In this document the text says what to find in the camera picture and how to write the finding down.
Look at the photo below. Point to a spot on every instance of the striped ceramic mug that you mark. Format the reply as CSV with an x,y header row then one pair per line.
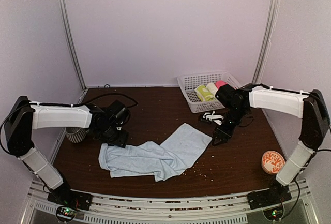
x,y
75,135

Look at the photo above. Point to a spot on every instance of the red patterned bowl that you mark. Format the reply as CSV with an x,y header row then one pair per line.
x,y
272,162

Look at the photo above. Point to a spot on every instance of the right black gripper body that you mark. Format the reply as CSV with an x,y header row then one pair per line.
x,y
229,130

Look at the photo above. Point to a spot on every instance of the green patterned towel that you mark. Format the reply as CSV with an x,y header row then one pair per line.
x,y
203,94

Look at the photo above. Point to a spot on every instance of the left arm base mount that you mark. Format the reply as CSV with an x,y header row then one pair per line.
x,y
65,196

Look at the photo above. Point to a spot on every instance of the left aluminium frame post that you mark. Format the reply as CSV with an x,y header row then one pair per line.
x,y
70,44

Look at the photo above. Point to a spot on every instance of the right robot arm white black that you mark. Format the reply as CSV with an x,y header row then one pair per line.
x,y
287,111

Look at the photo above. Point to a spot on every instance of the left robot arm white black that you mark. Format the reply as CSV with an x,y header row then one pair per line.
x,y
27,116

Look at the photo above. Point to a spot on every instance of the rolled pink towel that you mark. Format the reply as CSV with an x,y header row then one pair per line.
x,y
220,84

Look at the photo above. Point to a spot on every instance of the light blue towel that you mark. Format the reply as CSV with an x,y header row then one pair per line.
x,y
172,157

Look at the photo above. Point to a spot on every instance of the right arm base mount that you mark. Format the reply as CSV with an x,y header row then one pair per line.
x,y
275,194

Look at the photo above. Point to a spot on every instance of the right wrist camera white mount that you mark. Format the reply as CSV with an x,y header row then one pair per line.
x,y
211,117

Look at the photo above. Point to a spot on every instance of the white plastic basket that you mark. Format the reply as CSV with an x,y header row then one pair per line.
x,y
188,83

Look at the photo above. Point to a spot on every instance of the rolled white towel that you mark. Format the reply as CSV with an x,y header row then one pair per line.
x,y
212,88

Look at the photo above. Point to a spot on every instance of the aluminium frame post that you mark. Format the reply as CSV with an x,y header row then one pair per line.
x,y
266,41
70,44

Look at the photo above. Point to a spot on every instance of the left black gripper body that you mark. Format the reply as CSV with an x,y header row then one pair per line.
x,y
110,136

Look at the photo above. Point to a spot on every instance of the right aluminium frame post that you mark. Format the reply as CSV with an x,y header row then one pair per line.
x,y
266,41

